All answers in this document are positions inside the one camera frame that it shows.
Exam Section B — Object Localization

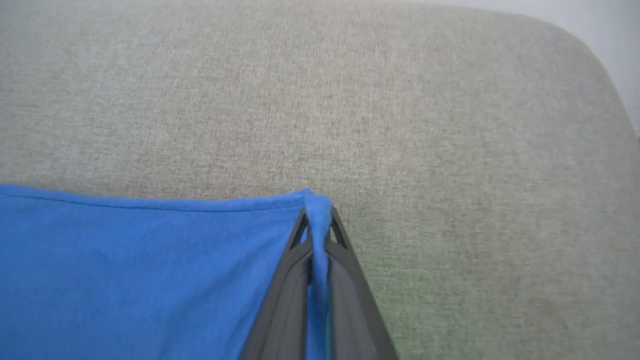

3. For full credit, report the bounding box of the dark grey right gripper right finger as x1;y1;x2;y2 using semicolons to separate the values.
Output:
326;206;400;360

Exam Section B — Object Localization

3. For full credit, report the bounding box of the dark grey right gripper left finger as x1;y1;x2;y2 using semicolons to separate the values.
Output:
239;206;314;360

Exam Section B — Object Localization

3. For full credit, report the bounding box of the blue and white garment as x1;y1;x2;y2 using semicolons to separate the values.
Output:
0;184;334;360

